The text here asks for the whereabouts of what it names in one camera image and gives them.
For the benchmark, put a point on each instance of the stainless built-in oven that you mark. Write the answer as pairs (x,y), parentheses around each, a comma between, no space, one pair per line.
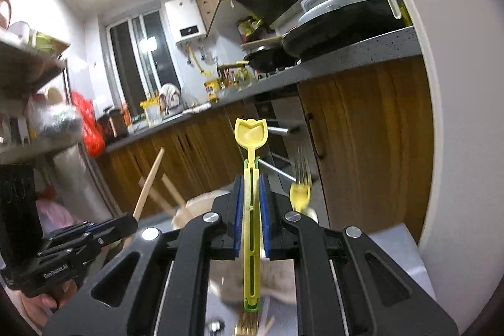
(283,131)

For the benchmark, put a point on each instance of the pink plastic bag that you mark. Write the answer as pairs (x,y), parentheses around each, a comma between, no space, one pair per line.
(55,214)

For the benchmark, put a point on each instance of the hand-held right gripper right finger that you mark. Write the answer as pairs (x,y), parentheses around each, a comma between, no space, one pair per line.
(264,218)

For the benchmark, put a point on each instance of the gold fork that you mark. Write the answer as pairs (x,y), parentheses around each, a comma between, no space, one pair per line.
(300,194)
(248,326)

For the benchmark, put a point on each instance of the dark lidded jar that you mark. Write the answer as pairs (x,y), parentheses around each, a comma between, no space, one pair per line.
(112,123)

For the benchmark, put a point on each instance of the yellow gas pipe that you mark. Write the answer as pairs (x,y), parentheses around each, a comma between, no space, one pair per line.
(195,60)

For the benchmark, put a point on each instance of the cooking oil bottle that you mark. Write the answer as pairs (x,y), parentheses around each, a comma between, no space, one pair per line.
(399,5)

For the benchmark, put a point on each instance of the wooden chopstick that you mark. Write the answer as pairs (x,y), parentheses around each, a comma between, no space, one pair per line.
(149,182)
(174,192)

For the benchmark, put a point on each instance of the metal storage rack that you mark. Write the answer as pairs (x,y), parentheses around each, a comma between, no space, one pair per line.
(27,64)

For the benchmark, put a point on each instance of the person's left hand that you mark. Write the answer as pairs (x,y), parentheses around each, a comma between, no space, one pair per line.
(59,294)

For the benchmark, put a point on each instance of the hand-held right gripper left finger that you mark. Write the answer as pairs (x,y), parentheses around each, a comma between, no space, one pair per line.
(237,218)

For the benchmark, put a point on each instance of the yellow food bag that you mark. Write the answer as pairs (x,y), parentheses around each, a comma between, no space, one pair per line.
(151,111)

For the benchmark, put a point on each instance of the cups on rack shelf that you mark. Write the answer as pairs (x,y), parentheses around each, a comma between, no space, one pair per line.
(27,33)

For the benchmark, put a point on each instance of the yellow detergent bottle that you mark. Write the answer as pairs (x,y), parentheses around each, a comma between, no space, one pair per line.
(212,90)

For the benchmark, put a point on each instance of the clear bag of dark greens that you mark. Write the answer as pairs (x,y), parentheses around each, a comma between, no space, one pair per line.
(59,121)

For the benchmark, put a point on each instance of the red plastic bag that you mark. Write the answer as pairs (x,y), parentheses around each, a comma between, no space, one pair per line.
(88,123)

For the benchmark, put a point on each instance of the crumpled dish cloth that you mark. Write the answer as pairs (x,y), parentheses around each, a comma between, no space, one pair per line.
(170,96)

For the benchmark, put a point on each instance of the black wok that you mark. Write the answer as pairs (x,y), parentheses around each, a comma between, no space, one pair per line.
(267,58)

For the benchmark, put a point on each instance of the grey kitchen countertop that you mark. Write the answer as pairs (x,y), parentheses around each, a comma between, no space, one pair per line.
(354,52)

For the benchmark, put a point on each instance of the kitchen window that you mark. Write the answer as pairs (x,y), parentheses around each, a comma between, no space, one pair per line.
(138,60)

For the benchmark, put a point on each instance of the white water heater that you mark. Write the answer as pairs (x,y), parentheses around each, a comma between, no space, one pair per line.
(185,19)

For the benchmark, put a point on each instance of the wooden base cabinet beside oven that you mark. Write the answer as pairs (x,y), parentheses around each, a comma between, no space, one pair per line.
(366,139)

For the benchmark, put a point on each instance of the black electric griddle grey lid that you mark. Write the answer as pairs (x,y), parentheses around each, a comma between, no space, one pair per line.
(342,21)

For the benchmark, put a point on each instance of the spice shelf with jars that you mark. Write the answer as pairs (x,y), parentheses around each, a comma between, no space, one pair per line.
(254,29)

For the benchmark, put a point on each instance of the group of condiment bottles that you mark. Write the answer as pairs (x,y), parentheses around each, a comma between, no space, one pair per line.
(234,76)

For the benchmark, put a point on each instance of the wooden base cabinets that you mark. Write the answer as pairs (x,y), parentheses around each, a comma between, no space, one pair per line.
(189,159)

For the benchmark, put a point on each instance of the yellow tulip spoon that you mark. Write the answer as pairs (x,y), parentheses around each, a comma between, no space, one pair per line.
(251,202)

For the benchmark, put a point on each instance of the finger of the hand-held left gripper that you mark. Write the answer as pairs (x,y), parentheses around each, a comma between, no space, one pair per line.
(116,227)
(67,241)

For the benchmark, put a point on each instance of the grey checked tablecloth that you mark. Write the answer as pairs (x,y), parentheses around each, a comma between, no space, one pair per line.
(401,253)

